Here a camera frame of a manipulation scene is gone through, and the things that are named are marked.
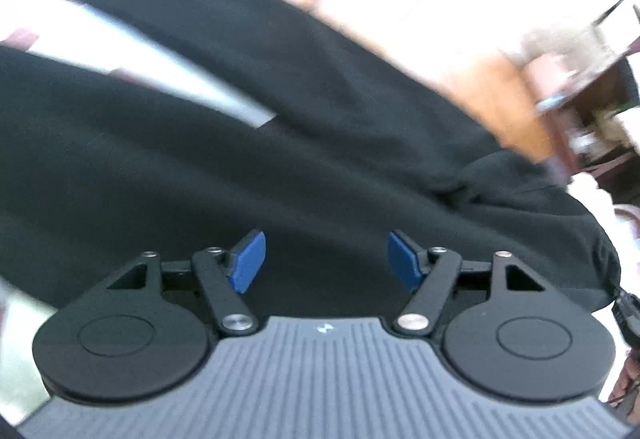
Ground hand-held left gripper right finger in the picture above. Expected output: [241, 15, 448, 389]
[388, 229, 547, 337]

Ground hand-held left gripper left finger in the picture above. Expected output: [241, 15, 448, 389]
[104, 229, 267, 336]

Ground black pants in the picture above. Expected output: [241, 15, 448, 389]
[0, 0, 623, 320]

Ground brown white checkered blanket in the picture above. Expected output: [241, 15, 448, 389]
[0, 0, 278, 128]

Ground dark wooden furniture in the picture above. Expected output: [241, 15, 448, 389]
[520, 21, 640, 204]

